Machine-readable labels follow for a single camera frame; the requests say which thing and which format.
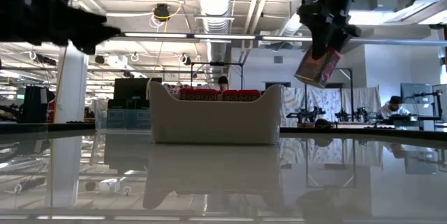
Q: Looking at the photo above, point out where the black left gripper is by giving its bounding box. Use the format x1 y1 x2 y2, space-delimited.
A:
0 0 122 56

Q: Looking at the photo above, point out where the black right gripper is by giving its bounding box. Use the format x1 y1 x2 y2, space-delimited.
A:
292 0 362 60

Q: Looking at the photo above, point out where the red-lid spice jar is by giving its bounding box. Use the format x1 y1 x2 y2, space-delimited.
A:
179 87 220 101
222 89 262 102
293 46 342 89

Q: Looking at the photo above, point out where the black-lid spice jar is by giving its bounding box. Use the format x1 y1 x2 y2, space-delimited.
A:
106 98 129 130
127 98 152 130

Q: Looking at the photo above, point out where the white building column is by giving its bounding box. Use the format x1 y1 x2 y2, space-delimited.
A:
54 44 90 124

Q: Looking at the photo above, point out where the patterned white cloth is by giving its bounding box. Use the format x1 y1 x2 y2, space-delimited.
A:
281 86 381 127

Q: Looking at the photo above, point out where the long ceiling light bar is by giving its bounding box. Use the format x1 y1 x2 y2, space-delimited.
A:
111 30 447 43

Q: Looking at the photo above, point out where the black hanging ceiling device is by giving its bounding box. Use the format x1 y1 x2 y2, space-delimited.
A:
153 3 171 22

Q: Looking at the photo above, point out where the black monitor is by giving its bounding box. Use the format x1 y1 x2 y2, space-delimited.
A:
113 77 163 101

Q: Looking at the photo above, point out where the person at desk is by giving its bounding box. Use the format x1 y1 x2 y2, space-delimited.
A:
379 95 411 119

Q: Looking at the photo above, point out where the dark cabinet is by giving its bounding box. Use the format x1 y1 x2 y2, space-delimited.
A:
21 84 56 124

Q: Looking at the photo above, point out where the grey desk monitor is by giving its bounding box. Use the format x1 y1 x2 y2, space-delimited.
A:
400 82 432 105

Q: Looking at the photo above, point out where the white plastic bin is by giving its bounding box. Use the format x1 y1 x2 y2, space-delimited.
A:
148 81 284 145

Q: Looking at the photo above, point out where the white glossy table mat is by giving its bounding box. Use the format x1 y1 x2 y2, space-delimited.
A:
0 130 447 224

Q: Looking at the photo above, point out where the black metal gantry frame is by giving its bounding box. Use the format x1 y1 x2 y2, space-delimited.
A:
304 66 353 120

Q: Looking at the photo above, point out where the silver ribbed air duct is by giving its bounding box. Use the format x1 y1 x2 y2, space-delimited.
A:
193 0 233 78

